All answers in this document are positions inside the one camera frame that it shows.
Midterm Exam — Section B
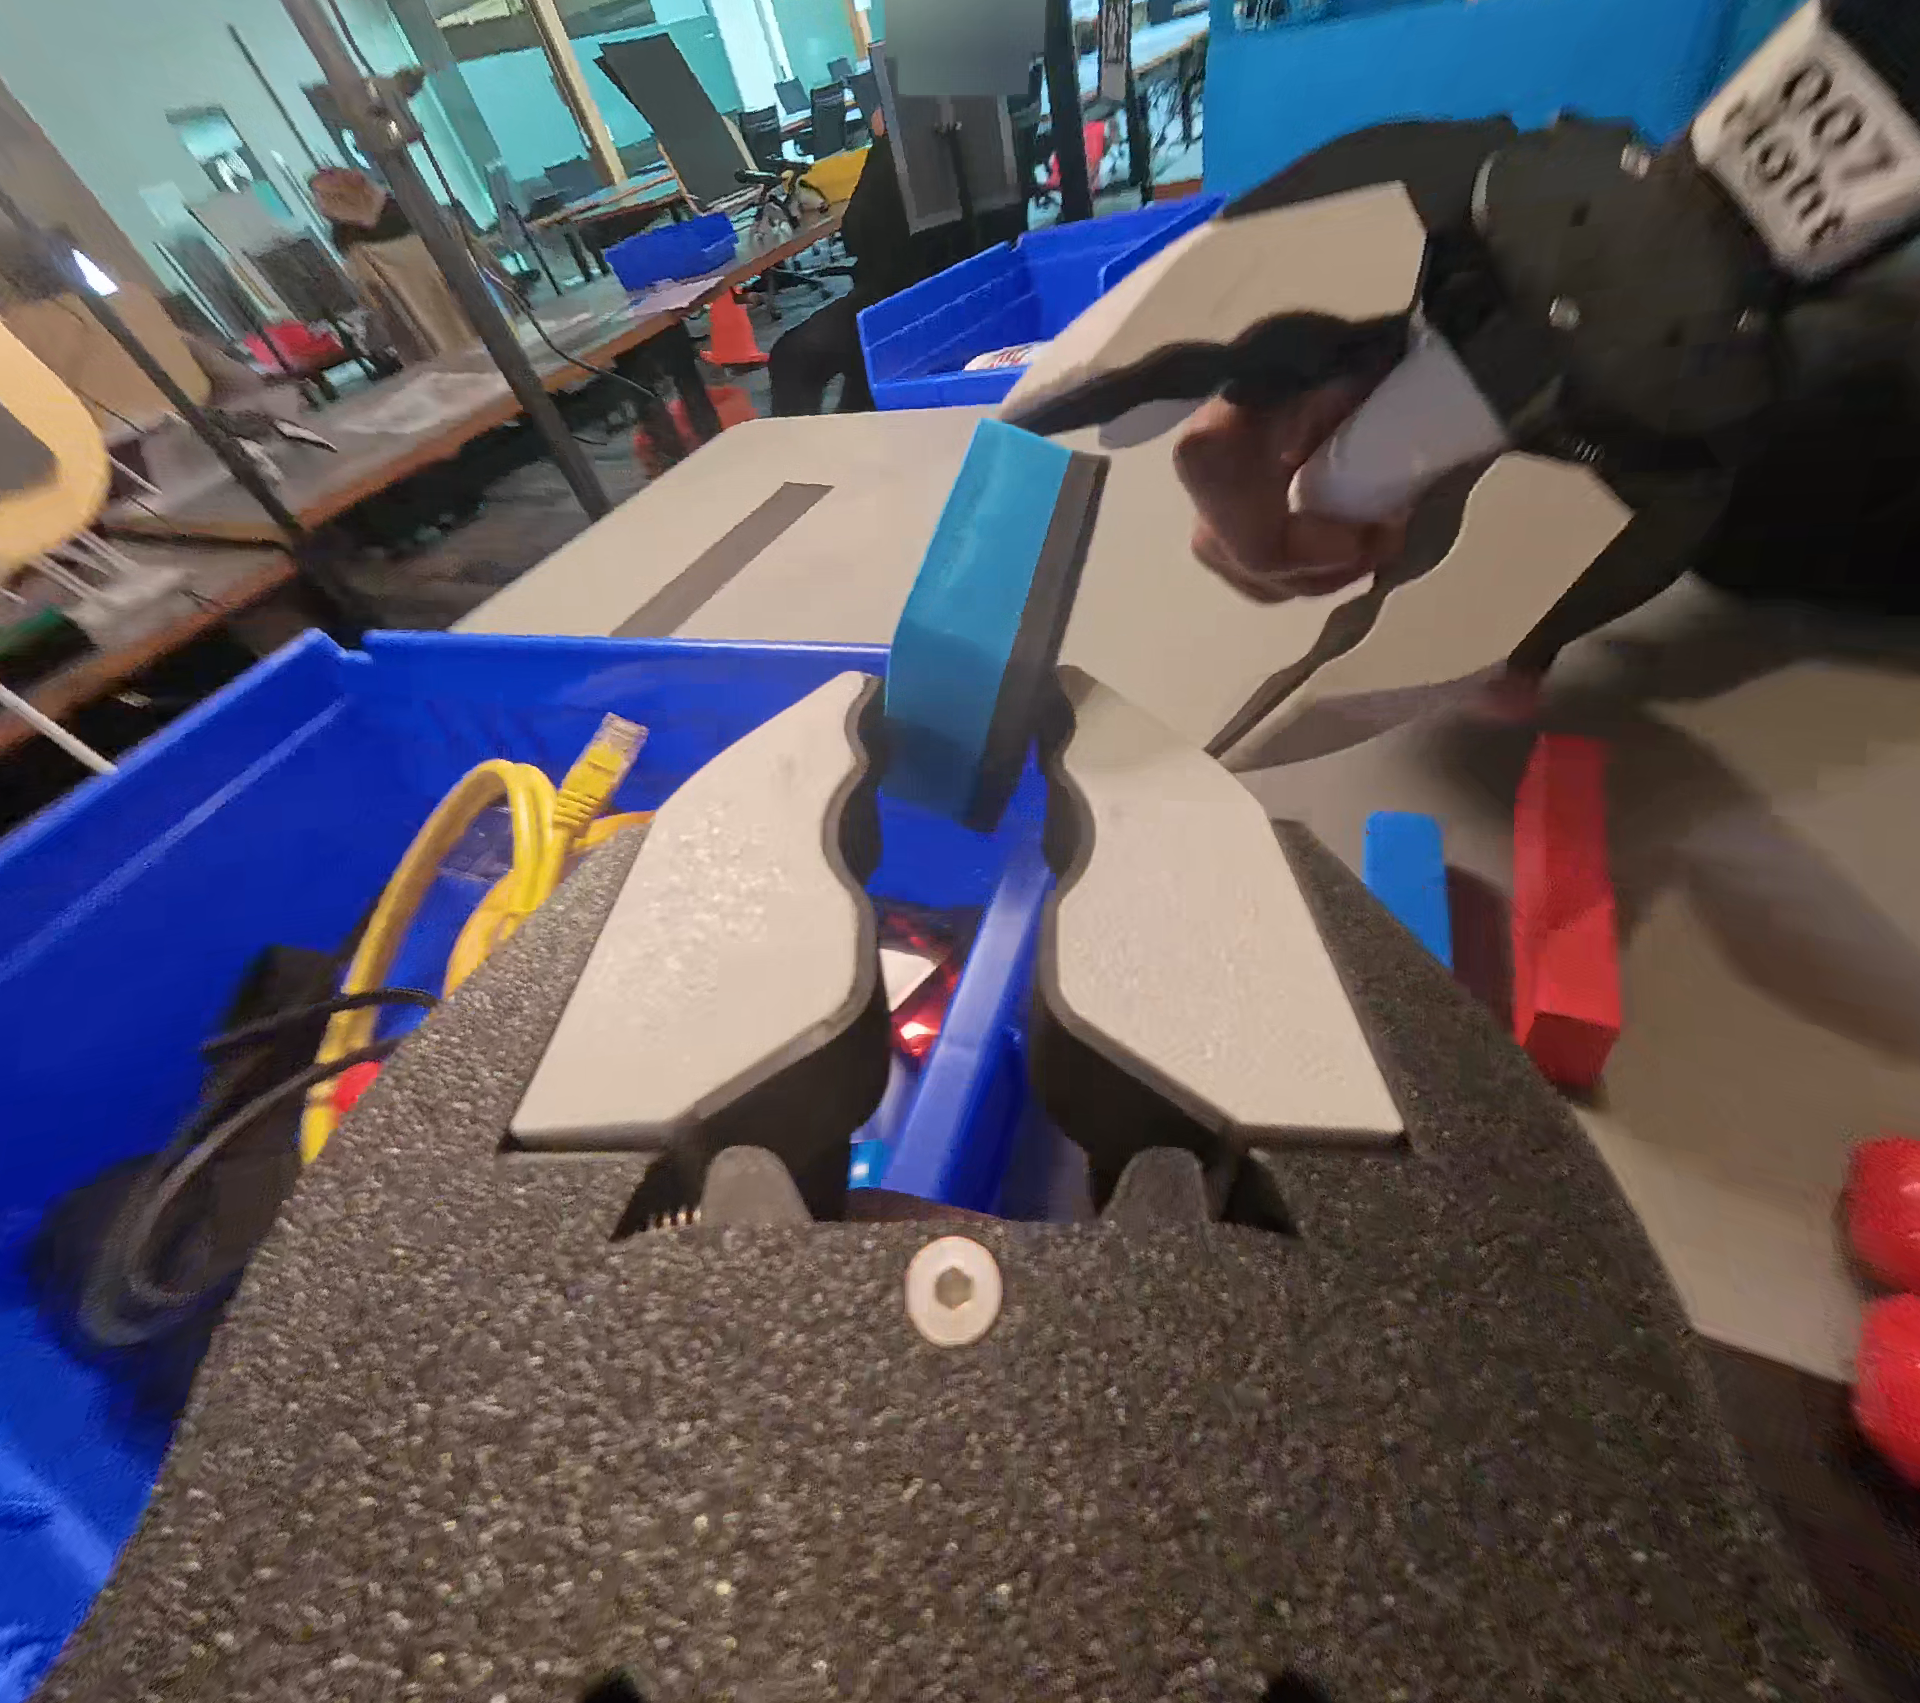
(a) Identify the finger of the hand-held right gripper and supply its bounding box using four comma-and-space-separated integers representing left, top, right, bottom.
1205, 449, 1638, 769
1001, 179, 1429, 437

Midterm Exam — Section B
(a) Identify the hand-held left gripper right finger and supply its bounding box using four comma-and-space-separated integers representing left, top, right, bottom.
1031, 665, 1411, 1149

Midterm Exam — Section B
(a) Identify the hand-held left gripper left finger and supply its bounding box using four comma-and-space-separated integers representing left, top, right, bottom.
506, 667, 893, 1161

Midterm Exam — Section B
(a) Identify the red block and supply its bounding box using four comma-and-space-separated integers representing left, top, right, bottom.
1506, 731, 1625, 1089

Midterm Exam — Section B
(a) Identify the blue pad with black base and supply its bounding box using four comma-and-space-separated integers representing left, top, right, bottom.
882, 417, 1112, 831

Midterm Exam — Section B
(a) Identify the deep blue storage bin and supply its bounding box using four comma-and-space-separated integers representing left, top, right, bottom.
0, 627, 1052, 1703

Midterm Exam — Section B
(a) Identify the person's right forearm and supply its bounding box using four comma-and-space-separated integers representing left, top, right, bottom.
1634, 277, 1920, 625

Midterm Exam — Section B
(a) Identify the black round object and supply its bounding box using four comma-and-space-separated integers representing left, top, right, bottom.
29, 945, 348, 1359

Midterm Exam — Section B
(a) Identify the low blue storage bin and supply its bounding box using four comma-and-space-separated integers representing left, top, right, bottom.
1019, 195, 1228, 309

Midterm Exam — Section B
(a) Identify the red translucent case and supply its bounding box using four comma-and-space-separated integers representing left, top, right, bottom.
873, 911, 965, 1063

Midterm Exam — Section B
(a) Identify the blue segmented bar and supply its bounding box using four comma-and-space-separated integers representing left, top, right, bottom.
1360, 809, 1457, 973

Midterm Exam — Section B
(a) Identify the large light blue tote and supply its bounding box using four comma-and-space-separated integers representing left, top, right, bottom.
1204, 0, 1757, 197

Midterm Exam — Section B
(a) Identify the black monitor on stand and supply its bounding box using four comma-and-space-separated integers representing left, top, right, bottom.
870, 83, 1038, 235

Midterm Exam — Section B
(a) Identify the blue divided storage bin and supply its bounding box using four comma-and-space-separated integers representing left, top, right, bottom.
857, 239, 1052, 411

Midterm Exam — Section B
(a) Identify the small blue storage bin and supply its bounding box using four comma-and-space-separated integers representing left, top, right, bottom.
604, 213, 740, 289

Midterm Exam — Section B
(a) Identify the slim black panel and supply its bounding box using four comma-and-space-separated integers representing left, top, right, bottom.
596, 35, 759, 211

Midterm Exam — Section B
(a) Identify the long wooden table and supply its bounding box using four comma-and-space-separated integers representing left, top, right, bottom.
89, 209, 849, 549

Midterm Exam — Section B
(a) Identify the red two-stud brick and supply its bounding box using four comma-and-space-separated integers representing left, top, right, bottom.
1836, 1133, 1920, 1486

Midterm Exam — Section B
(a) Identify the black rectangular mat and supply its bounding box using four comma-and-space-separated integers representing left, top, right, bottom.
1685, 1343, 1920, 1703

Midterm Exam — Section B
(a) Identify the black tripod pole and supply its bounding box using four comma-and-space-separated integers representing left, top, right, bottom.
156, 0, 617, 523

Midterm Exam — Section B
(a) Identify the black board on plywood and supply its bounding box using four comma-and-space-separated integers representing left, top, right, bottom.
0, 315, 114, 579

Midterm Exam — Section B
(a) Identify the yellow network cable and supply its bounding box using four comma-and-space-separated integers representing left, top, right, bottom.
300, 713, 653, 1165

